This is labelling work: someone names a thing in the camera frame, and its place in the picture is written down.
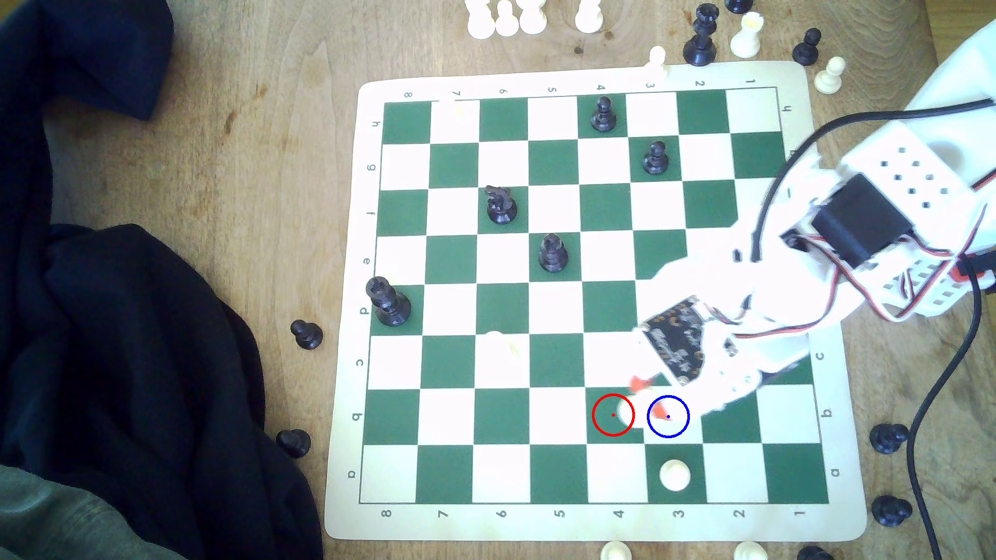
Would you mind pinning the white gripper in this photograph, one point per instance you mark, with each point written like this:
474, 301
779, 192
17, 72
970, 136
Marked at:
729, 384

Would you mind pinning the white chess pawn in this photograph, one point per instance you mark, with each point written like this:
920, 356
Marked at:
624, 408
657, 56
675, 475
829, 78

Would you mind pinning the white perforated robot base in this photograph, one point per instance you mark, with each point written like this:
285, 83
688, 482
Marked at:
941, 295

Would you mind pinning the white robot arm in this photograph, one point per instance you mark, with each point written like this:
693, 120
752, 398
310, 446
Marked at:
902, 155

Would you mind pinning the white chess piece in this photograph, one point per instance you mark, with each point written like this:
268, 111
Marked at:
457, 107
480, 19
506, 21
749, 551
589, 17
499, 346
615, 552
533, 17

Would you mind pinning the black chess bishop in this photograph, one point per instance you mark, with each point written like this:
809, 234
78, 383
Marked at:
553, 255

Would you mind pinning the green white chess board mat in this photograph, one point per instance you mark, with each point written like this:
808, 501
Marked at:
451, 365

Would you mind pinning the black chess pawn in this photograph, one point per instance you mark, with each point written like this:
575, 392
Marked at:
656, 159
306, 335
603, 117
814, 554
888, 439
294, 443
808, 50
891, 511

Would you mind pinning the black chess knight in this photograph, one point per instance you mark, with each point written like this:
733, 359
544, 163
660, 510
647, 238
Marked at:
500, 206

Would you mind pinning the large black chess rook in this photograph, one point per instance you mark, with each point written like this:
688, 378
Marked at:
389, 305

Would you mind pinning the tall black chess piece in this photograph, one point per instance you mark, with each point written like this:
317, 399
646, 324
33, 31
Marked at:
700, 43

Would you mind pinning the white chess rook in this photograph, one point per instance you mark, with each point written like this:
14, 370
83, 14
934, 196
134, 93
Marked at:
747, 39

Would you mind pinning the dark navy cloth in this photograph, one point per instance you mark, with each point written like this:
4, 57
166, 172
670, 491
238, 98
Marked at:
117, 350

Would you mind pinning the grey green cloth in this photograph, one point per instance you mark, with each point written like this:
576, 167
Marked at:
47, 521

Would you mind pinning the black camera circuit board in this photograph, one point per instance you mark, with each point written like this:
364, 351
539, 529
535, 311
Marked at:
677, 342

